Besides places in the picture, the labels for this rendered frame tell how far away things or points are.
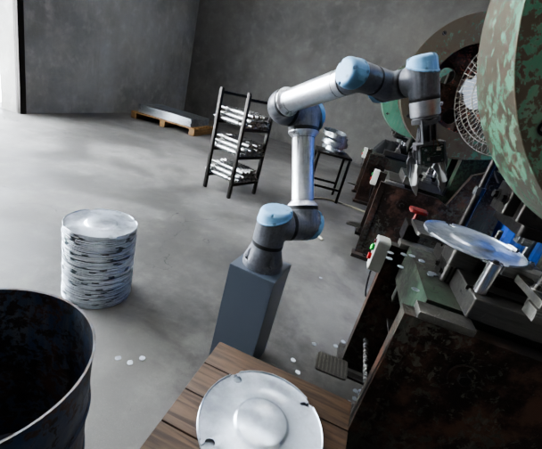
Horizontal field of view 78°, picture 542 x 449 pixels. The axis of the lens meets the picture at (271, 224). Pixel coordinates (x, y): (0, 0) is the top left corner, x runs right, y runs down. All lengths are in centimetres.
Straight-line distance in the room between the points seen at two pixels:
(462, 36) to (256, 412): 222
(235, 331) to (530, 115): 110
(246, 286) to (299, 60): 692
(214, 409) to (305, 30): 753
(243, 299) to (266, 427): 52
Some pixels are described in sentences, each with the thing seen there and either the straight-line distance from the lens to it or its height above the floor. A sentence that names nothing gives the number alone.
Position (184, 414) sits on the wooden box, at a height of 35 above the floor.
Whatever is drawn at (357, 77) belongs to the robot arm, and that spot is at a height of 113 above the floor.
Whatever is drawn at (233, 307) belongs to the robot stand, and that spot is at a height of 28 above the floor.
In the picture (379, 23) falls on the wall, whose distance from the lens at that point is 784.
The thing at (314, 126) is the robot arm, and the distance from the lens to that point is 129.
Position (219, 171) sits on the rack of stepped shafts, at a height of 18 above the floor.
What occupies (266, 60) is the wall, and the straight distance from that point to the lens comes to 803.
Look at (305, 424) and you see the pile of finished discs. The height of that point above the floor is 36.
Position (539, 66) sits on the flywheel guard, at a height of 117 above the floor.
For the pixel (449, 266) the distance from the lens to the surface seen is 115.
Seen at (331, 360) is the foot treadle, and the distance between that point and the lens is 142.
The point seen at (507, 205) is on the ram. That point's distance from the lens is 112.
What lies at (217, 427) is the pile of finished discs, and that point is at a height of 36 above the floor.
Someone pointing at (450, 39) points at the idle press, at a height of 155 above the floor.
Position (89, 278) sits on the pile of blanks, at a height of 16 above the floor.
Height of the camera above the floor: 106
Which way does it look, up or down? 22 degrees down
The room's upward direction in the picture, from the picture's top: 15 degrees clockwise
